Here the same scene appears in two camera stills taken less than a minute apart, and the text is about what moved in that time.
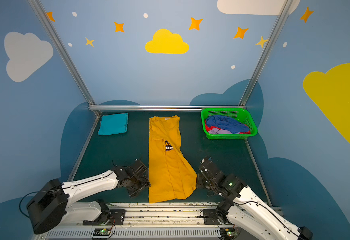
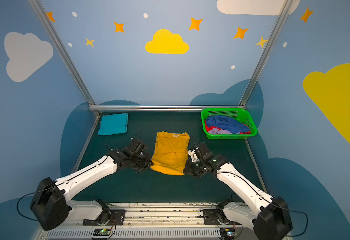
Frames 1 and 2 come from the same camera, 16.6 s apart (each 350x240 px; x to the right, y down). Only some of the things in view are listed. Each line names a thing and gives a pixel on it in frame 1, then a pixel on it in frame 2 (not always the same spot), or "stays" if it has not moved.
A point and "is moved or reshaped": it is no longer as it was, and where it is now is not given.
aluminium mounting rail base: [157, 220] stays
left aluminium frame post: [63, 53] stays
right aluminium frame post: [265, 52] stays
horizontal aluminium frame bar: [135, 108] stays
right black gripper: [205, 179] to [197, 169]
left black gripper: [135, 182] to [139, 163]
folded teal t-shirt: [113, 123] stays
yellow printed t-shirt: [171, 175] is moved or reshaped
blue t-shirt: [226, 123] stays
